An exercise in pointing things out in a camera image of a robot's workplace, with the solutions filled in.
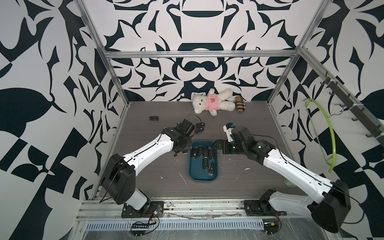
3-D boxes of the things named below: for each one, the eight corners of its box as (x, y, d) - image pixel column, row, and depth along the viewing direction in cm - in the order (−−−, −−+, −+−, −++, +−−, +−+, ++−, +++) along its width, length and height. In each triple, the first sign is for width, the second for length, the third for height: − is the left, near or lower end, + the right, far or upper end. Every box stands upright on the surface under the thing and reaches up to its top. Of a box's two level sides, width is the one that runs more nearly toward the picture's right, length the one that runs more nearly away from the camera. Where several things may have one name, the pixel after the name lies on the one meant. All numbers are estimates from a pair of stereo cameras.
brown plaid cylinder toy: (237, 112, 117) (238, 109, 114) (233, 98, 127) (234, 95, 124) (245, 112, 117) (246, 109, 114) (241, 98, 127) (242, 95, 124)
